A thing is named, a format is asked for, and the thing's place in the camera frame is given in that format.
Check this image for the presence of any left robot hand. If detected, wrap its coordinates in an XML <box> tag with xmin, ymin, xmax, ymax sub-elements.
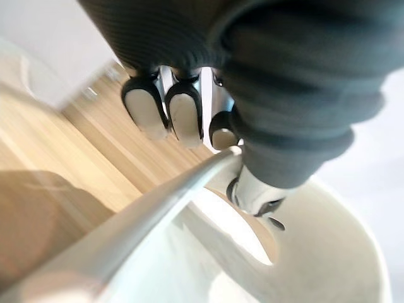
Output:
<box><xmin>76</xmin><ymin>0</ymin><xmax>404</xmax><ymax>232</ymax></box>

